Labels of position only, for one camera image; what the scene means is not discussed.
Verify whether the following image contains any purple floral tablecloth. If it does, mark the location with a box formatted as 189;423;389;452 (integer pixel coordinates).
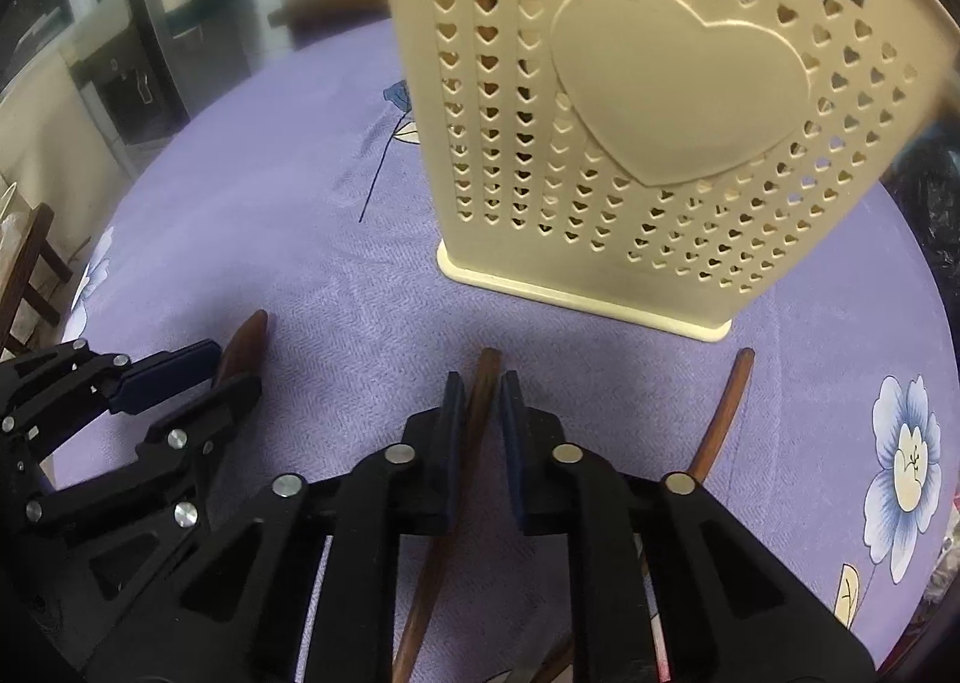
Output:
67;23;958;658

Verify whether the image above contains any black plastic bag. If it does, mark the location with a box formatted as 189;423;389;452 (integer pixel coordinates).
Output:
887;121;958;299

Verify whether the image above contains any cream plastic cutlery holder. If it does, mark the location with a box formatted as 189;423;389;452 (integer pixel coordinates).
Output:
389;0;958;342

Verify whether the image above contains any wooden handle steel spoon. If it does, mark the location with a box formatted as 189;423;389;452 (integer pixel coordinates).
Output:
213;309;268;387

